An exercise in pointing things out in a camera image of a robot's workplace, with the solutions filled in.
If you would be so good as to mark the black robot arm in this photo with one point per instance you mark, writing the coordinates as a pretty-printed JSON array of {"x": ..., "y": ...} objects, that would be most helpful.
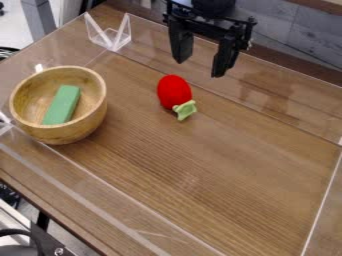
[{"x": 202, "y": 30}]

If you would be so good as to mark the brown wooden bowl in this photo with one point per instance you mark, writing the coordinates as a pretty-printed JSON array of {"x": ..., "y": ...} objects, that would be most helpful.
[{"x": 33, "y": 96}]

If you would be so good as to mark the clear acrylic corner bracket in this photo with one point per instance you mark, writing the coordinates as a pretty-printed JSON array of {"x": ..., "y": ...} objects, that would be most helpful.
[{"x": 109, "y": 38}]

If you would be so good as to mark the grey post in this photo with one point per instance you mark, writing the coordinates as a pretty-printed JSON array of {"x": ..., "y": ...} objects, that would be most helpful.
[{"x": 39, "y": 16}]

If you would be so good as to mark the green rectangular stick block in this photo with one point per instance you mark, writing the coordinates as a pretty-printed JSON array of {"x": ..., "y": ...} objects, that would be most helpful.
[{"x": 62, "y": 106}]

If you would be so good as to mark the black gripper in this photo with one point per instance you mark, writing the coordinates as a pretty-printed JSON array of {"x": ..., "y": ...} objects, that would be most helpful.
[{"x": 222, "y": 16}]

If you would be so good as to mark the black table leg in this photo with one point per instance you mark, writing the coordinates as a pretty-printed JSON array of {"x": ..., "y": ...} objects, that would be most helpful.
[{"x": 43, "y": 221}]

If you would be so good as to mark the red plush strawberry toy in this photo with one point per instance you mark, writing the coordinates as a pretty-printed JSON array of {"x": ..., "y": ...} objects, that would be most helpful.
[{"x": 176, "y": 96}]

